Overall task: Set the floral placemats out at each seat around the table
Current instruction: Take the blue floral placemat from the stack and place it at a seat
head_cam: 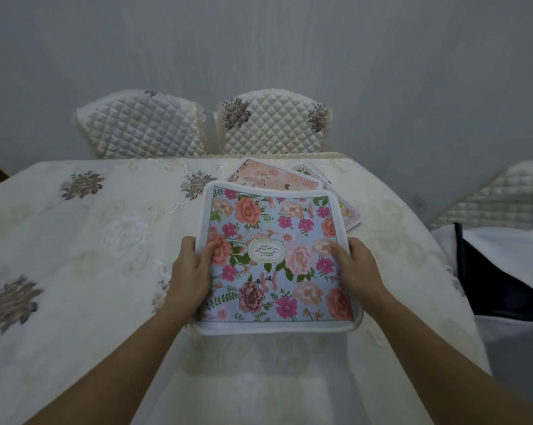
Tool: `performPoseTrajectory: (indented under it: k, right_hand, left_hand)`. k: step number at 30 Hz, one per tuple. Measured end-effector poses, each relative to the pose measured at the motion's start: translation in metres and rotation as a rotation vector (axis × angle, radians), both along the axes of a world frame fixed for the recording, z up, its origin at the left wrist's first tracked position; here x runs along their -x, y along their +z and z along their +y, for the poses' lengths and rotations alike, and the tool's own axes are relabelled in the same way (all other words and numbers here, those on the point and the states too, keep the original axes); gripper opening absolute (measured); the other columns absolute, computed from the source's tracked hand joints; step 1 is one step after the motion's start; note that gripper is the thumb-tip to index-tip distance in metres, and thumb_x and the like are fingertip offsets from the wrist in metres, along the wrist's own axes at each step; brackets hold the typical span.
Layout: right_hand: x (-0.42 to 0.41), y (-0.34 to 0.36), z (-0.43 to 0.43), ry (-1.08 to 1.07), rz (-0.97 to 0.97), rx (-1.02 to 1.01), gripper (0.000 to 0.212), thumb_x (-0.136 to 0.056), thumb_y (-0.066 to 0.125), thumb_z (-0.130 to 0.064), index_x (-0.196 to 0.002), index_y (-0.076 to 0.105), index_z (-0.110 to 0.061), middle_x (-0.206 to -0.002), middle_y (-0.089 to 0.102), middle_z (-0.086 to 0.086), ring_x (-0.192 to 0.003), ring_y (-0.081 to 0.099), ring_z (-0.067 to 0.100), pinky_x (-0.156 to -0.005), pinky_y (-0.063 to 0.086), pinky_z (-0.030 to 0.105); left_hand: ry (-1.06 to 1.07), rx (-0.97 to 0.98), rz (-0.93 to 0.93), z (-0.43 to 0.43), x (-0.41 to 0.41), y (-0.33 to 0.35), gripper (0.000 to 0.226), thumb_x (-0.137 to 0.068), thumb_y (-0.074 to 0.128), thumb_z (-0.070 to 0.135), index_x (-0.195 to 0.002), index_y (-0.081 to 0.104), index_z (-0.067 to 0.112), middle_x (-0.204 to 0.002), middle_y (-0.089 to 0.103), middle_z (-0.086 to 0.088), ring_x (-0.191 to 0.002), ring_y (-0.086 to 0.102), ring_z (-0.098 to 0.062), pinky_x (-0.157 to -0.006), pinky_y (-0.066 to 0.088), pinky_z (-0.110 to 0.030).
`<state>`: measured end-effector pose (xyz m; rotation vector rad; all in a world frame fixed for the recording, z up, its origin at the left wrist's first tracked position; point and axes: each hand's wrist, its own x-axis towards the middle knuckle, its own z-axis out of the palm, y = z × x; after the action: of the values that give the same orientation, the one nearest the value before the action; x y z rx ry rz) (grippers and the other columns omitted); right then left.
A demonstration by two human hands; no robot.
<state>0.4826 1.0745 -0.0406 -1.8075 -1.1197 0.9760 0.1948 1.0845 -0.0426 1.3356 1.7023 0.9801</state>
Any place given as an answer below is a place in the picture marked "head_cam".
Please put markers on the person's left hand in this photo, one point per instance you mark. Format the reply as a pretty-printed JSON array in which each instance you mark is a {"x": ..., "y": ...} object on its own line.
[{"x": 187, "y": 278}]

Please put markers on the person's right hand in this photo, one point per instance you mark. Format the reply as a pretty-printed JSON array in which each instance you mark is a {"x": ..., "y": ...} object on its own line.
[{"x": 359, "y": 272}]

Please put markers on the person's right thumb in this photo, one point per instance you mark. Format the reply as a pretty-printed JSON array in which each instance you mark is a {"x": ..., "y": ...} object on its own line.
[{"x": 338, "y": 252}]

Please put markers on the person's left thumb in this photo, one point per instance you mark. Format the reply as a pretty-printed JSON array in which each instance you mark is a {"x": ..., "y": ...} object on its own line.
[{"x": 208, "y": 253}]

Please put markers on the blue floral placemat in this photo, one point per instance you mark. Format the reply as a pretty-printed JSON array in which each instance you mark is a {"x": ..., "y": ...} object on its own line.
[{"x": 275, "y": 256}]

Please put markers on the person's left forearm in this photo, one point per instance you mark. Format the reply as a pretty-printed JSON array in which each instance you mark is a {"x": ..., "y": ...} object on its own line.
[{"x": 116, "y": 367}]

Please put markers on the person's right forearm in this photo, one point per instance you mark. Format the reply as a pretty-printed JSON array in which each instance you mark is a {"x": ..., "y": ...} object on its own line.
[{"x": 434, "y": 362}]

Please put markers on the white bordered floral placemat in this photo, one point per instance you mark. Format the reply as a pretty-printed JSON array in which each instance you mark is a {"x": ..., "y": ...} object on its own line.
[{"x": 344, "y": 207}]

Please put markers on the pink floral placemat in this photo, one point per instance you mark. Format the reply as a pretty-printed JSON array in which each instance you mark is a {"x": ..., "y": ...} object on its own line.
[{"x": 268, "y": 174}]

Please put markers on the cream embroidered tablecloth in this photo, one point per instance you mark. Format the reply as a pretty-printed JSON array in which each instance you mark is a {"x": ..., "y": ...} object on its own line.
[{"x": 94, "y": 261}]

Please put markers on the quilted cream chair cover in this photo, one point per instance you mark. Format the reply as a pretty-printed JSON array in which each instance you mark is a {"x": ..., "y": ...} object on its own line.
[
  {"x": 273, "y": 123},
  {"x": 505, "y": 194},
  {"x": 142, "y": 126}
]

